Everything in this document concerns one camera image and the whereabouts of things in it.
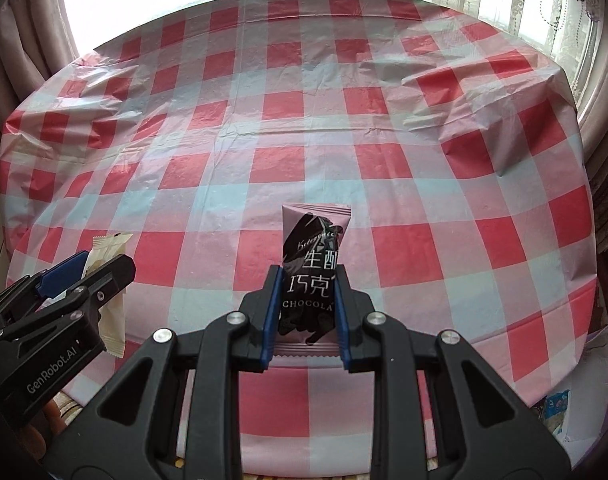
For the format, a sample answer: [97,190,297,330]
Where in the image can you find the plain beige curtain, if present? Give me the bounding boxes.
[0,0,82,126]

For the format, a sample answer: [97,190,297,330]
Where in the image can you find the purple rimmed white box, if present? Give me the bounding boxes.
[534,325,608,451]

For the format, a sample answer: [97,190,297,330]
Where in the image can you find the cream snack packet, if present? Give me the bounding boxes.
[84,231,134,359]

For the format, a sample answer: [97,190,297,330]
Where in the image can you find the pink black chocolate packet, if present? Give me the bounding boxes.
[275,202,353,358]

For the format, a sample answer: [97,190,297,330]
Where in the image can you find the striped plush cushion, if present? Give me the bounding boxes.
[44,390,92,441]

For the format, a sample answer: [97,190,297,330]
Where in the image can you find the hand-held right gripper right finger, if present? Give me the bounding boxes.
[333,275,584,480]

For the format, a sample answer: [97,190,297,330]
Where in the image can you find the red white checked tablecloth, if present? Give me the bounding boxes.
[0,0,597,461]

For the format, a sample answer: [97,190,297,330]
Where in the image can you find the blue clear seed packet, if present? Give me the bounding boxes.
[541,390,572,436]

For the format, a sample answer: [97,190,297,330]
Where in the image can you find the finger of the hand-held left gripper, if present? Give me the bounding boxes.
[0,254,137,348]
[0,252,91,318]

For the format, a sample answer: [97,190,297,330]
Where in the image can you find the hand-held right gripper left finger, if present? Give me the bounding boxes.
[49,264,285,480]

